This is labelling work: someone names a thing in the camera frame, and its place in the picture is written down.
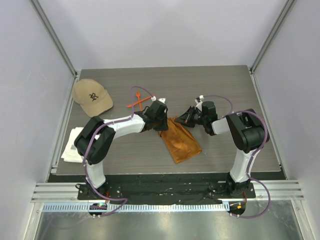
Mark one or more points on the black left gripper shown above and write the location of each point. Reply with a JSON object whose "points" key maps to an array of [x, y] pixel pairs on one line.
{"points": [[164, 126]]}

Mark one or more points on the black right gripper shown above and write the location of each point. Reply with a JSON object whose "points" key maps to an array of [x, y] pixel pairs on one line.
{"points": [[186, 118]]}

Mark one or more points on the orange cloth napkin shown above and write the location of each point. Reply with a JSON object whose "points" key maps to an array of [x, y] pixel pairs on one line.
{"points": [[179, 141]]}

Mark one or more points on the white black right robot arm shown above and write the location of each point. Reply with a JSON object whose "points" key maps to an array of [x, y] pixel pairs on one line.
{"points": [[249, 133]]}

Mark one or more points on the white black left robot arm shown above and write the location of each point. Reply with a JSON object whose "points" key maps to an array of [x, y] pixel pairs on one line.
{"points": [[95, 140]]}

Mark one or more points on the orange plastic fork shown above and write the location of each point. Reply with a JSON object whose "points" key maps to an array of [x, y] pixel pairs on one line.
{"points": [[138, 95]]}

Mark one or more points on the beige baseball cap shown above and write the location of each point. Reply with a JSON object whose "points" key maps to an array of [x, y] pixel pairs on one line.
{"points": [[92, 97]]}

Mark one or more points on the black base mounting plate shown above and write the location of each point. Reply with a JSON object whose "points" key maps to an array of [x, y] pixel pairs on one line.
{"points": [[152, 189]]}

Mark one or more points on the white folded towel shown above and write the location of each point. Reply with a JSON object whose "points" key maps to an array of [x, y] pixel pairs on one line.
{"points": [[70, 153]]}

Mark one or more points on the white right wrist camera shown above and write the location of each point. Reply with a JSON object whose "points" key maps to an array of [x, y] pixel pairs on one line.
{"points": [[199, 101]]}

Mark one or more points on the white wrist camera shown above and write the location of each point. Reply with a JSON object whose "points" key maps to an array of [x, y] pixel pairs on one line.
{"points": [[199, 101], [162, 100]]}

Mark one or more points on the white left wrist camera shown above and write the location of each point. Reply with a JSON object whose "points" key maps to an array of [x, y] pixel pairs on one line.
{"points": [[162, 100]]}

